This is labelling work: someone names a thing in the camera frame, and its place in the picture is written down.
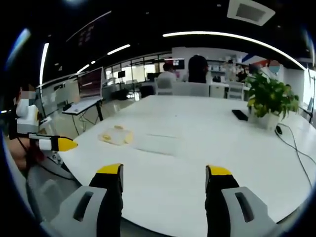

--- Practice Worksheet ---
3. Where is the ceiling air vent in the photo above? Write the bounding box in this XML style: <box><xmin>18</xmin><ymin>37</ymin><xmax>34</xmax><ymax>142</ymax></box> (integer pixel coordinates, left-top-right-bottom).
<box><xmin>227</xmin><ymin>0</ymin><xmax>276</xmax><ymax>27</ymax></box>

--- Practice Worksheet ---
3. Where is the large monitor on stand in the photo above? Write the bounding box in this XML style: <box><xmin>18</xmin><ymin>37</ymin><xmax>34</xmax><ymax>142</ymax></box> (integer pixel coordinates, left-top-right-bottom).
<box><xmin>77</xmin><ymin>66</ymin><xmax>104</xmax><ymax>100</ymax></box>

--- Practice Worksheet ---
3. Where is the wall screen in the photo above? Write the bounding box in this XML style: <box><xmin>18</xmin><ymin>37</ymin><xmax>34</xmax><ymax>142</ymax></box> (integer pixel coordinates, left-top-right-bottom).
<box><xmin>172</xmin><ymin>59</ymin><xmax>186</xmax><ymax>70</ymax></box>

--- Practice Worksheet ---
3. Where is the short ceiling light strip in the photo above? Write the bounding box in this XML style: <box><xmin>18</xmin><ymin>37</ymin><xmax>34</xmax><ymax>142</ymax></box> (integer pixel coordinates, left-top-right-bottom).
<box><xmin>107</xmin><ymin>44</ymin><xmax>131</xmax><ymax>56</ymax></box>

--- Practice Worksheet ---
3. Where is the white side desk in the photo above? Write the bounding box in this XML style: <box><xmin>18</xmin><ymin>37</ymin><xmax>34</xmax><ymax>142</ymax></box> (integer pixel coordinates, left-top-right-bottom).
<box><xmin>61</xmin><ymin>97</ymin><xmax>104</xmax><ymax>136</ymax></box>

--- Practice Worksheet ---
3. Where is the black cable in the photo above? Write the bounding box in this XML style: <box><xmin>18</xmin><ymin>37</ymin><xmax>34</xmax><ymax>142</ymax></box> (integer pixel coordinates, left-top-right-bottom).
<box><xmin>276</xmin><ymin>122</ymin><xmax>314</xmax><ymax>190</ymax></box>

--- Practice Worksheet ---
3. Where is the white office chair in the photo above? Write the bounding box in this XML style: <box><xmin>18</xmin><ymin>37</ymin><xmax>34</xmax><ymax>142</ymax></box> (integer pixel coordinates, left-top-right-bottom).
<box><xmin>155</xmin><ymin>77</ymin><xmax>174</xmax><ymax>96</ymax></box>
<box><xmin>226</xmin><ymin>81</ymin><xmax>245</xmax><ymax>100</ymax></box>

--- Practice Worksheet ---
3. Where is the green potted plant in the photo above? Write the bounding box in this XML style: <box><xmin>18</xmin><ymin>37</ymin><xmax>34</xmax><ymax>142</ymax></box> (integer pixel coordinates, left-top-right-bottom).
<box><xmin>246</xmin><ymin>71</ymin><xmax>301</xmax><ymax>130</ymax></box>

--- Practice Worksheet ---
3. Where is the black phone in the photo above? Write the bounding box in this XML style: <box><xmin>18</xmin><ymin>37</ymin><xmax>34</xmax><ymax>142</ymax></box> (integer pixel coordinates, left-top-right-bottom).
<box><xmin>231</xmin><ymin>109</ymin><xmax>249</xmax><ymax>121</ymax></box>

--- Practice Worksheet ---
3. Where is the long curved ceiling light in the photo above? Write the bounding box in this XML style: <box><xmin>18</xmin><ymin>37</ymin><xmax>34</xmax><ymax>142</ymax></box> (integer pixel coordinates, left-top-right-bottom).
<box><xmin>162</xmin><ymin>31</ymin><xmax>307</xmax><ymax>72</ymax></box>

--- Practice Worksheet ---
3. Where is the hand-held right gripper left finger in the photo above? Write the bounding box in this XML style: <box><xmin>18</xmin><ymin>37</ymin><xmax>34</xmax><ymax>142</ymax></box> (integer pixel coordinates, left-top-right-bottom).
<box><xmin>40</xmin><ymin>162</ymin><xmax>124</xmax><ymax>237</ymax></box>

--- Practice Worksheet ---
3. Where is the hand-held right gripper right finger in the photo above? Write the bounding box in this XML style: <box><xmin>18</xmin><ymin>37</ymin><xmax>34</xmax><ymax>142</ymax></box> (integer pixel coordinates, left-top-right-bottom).
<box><xmin>204</xmin><ymin>164</ymin><xmax>282</xmax><ymax>237</ymax></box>

